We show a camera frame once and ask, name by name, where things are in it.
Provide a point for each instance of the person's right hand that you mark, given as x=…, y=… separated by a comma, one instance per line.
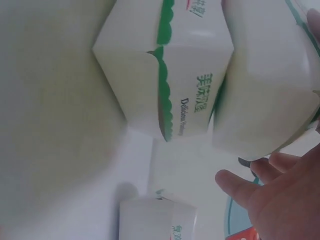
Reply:
x=282, y=200

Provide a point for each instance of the person's right fingers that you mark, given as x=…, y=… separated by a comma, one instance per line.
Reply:
x=240, y=185

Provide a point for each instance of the person's right thumb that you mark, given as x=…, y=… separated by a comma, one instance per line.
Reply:
x=314, y=30

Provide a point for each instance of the white paper box green trim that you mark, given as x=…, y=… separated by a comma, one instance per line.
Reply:
x=265, y=82
x=155, y=220
x=155, y=75

